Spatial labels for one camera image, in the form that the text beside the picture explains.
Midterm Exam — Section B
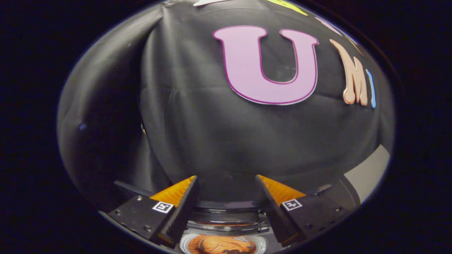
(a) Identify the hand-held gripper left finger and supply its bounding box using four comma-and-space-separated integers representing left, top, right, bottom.
101, 175, 199, 249

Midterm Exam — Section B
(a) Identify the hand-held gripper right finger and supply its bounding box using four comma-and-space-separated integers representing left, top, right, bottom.
255, 174, 350, 247

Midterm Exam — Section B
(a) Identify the orange yellow shirt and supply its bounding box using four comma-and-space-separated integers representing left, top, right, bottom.
189, 235, 257, 254

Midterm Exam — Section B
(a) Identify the black backdrop cloth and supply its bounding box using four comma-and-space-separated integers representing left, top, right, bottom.
56, 0, 395, 212

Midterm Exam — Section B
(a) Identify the grey cabinet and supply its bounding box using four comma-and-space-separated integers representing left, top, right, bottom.
314, 144, 391, 212

